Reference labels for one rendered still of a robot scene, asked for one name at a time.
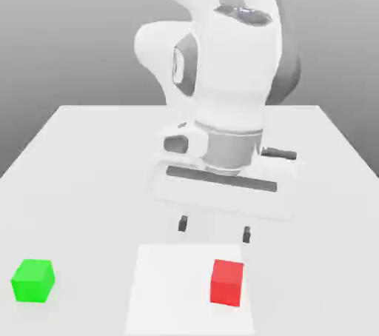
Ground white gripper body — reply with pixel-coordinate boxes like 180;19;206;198
147;155;301;222

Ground small green cube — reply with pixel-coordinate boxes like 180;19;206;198
10;258;56;303

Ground small red cube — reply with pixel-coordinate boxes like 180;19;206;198
209;258;244;308

